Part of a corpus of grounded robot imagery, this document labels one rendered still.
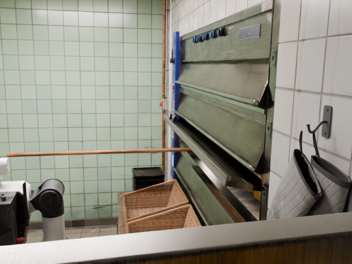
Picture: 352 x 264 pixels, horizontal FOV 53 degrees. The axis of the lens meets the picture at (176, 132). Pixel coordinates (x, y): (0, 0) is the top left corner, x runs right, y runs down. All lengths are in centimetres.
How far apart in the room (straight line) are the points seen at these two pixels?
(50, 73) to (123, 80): 77
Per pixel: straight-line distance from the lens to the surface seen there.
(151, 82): 400
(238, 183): 143
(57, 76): 401
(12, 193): 151
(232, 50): 184
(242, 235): 17
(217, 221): 209
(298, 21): 122
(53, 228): 160
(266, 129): 139
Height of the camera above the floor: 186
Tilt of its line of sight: 11 degrees down
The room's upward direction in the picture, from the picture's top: 1 degrees clockwise
